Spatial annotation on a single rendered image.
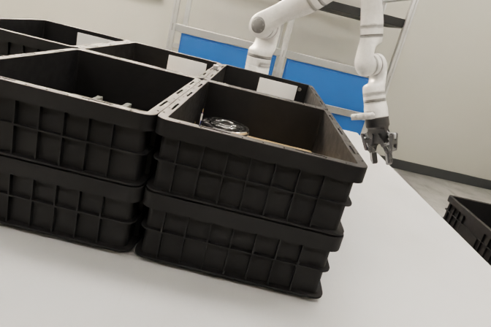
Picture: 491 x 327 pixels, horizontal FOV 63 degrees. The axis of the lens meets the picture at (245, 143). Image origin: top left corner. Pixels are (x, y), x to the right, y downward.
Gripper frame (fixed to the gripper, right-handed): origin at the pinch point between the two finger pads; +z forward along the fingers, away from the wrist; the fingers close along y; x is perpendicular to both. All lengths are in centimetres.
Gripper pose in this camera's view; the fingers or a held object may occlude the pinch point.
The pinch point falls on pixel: (381, 159)
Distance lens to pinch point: 140.3
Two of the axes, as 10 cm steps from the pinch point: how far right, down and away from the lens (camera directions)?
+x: -8.6, 1.7, -4.7
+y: -4.8, -0.2, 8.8
